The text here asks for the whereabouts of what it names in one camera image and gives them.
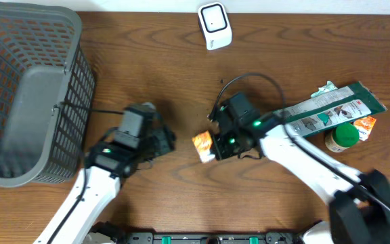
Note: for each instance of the white teal wipes packet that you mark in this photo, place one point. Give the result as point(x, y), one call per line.
point(328, 87)

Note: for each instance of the grey plastic shopping basket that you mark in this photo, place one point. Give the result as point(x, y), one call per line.
point(46, 92)

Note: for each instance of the black mounting rail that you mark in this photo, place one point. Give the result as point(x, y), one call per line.
point(107, 233)

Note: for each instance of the green lid spice jar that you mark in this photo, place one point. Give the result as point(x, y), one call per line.
point(341, 138)

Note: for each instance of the white barcode scanner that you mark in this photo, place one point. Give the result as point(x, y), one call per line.
point(214, 25)

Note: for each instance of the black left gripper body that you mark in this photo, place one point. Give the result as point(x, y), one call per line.
point(152, 146)

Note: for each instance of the orange small box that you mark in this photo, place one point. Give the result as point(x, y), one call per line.
point(364, 126)
point(203, 143)

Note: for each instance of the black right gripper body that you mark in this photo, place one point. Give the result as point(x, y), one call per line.
point(228, 144)

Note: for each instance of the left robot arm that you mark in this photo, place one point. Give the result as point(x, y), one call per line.
point(114, 158)

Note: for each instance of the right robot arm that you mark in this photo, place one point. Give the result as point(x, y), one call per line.
point(358, 204)

